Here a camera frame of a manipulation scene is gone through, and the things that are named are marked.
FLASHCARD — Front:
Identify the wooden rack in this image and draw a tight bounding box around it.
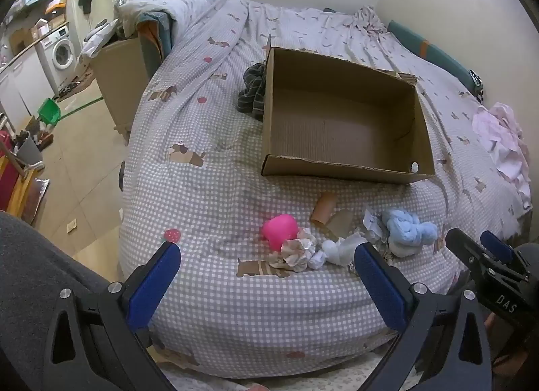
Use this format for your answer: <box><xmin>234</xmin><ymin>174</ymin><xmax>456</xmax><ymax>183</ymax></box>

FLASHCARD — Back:
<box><xmin>0</xmin><ymin>138</ymin><xmax>46</xmax><ymax>217</ymax></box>

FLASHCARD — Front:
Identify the cardboard box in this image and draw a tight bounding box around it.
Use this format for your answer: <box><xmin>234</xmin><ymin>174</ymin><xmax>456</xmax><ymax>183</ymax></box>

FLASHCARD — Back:
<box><xmin>260</xmin><ymin>35</ymin><xmax>436</xmax><ymax>185</ymax></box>

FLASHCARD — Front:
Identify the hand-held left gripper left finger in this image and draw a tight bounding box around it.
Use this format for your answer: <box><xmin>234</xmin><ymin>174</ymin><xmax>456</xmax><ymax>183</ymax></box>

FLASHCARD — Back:
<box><xmin>42</xmin><ymin>242</ymin><xmax>182</xmax><ymax>391</ymax></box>

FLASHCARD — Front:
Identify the white kitchen cabinet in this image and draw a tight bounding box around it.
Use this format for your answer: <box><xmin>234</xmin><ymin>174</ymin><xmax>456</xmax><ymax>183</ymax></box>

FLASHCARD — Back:
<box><xmin>0</xmin><ymin>51</ymin><xmax>49</xmax><ymax>120</ymax></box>

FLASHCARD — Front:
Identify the clear plastic wrapper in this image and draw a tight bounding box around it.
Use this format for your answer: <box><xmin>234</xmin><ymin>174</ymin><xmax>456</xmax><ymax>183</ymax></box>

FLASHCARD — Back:
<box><xmin>353</xmin><ymin>208</ymin><xmax>394</xmax><ymax>267</ymax></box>

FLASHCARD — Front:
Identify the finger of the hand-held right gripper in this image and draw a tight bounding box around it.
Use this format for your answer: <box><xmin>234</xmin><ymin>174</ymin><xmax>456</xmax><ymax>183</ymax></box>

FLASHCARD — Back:
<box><xmin>445</xmin><ymin>228</ymin><xmax>494</xmax><ymax>279</ymax></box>
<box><xmin>480</xmin><ymin>230</ymin><xmax>532</xmax><ymax>280</ymax></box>

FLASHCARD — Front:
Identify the dark striped cloth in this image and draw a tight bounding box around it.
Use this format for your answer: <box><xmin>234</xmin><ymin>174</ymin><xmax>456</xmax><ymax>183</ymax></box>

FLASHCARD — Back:
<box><xmin>236</xmin><ymin>61</ymin><xmax>268</xmax><ymax>123</ymax></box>

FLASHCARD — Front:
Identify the white printed duvet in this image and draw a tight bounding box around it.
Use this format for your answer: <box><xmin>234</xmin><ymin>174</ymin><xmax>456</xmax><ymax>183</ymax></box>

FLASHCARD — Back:
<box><xmin>114</xmin><ymin>0</ymin><xmax>226</xmax><ymax>44</ymax></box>

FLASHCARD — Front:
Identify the checked printed bed blanket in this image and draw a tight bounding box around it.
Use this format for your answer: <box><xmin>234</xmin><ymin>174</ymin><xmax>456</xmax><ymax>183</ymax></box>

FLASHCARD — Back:
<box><xmin>118</xmin><ymin>0</ymin><xmax>527</xmax><ymax>379</ymax></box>

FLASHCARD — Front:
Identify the pink soft ball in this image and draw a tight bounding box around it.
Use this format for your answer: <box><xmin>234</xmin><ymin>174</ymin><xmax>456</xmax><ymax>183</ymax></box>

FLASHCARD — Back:
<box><xmin>262</xmin><ymin>214</ymin><xmax>299</xmax><ymax>252</ymax></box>

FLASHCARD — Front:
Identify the beige cardboard tube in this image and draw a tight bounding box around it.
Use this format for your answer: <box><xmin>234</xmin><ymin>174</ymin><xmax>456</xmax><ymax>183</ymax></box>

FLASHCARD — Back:
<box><xmin>326</xmin><ymin>208</ymin><xmax>355</xmax><ymax>239</ymax></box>

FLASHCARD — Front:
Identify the green dustpan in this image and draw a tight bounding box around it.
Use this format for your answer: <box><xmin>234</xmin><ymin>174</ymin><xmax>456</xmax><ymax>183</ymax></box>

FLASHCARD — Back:
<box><xmin>37</xmin><ymin>98</ymin><xmax>61</xmax><ymax>126</ymax></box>

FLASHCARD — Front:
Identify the pink crumpled clothing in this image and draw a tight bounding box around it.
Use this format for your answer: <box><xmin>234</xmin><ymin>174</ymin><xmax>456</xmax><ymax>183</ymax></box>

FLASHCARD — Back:
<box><xmin>472</xmin><ymin>101</ymin><xmax>533</xmax><ymax>208</ymax></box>

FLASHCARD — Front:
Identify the white washing machine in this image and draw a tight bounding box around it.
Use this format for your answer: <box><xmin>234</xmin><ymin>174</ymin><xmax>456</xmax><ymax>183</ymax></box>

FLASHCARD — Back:
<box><xmin>35</xmin><ymin>26</ymin><xmax>79</xmax><ymax>85</ymax></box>

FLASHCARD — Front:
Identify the light blue yarn bundle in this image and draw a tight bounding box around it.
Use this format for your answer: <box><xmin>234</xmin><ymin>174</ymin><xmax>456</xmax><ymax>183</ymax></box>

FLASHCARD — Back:
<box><xmin>381</xmin><ymin>208</ymin><xmax>439</xmax><ymax>258</ymax></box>

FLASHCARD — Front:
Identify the red box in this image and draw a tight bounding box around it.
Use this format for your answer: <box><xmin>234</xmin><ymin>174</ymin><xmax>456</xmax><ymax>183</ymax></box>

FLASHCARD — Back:
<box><xmin>0</xmin><ymin>130</ymin><xmax>24</xmax><ymax>212</ymax></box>

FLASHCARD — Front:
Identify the floral fabric scrunchie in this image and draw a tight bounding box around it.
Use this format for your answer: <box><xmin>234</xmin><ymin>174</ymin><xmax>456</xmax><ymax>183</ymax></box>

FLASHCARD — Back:
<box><xmin>269</xmin><ymin>228</ymin><xmax>317</xmax><ymax>274</ymax></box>

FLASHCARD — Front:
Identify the white sock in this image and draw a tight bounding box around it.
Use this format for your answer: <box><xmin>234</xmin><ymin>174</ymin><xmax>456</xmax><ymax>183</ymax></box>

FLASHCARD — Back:
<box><xmin>308</xmin><ymin>234</ymin><xmax>369</xmax><ymax>269</ymax></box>

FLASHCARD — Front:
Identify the teal bed cushion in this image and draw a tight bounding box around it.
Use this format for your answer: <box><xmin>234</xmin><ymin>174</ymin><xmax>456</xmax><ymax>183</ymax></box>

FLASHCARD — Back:
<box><xmin>386</xmin><ymin>19</ymin><xmax>478</xmax><ymax>89</ymax></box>

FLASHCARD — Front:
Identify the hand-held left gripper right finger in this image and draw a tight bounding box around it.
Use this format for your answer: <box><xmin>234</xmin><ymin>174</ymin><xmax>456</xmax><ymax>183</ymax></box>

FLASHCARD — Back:
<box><xmin>354</xmin><ymin>243</ymin><xmax>493</xmax><ymax>391</ymax></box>

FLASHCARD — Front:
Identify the green hose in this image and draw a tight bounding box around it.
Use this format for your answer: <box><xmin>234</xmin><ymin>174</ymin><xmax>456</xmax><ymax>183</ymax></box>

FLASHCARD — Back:
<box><xmin>58</xmin><ymin>96</ymin><xmax>104</xmax><ymax>121</ymax></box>

